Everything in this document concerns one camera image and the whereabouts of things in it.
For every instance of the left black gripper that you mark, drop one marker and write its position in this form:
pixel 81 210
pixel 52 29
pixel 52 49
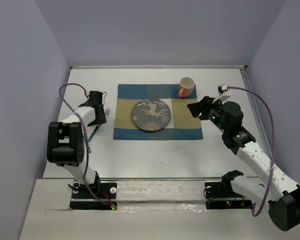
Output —
pixel 101 120

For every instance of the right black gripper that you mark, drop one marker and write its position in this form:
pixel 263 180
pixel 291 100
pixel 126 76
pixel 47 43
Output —
pixel 203 106

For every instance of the blue tan checked placemat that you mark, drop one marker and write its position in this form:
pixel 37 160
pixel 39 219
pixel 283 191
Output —
pixel 181 126

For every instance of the pink mug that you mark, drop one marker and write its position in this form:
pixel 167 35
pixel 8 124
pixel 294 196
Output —
pixel 186 87

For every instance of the grey reindeer plate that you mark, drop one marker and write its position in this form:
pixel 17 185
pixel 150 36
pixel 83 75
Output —
pixel 151 115

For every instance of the green handled fork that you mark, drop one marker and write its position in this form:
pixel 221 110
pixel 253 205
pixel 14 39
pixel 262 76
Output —
pixel 107 112

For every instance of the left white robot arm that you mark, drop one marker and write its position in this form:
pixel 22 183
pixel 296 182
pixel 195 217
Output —
pixel 67 141

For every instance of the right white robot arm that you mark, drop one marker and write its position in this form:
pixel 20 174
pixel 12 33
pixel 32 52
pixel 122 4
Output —
pixel 278 191

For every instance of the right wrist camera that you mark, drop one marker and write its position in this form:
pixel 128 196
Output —
pixel 224 93

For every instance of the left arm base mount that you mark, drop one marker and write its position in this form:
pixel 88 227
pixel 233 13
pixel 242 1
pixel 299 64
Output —
pixel 103 199

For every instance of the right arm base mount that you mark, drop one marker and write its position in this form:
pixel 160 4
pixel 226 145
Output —
pixel 219 195

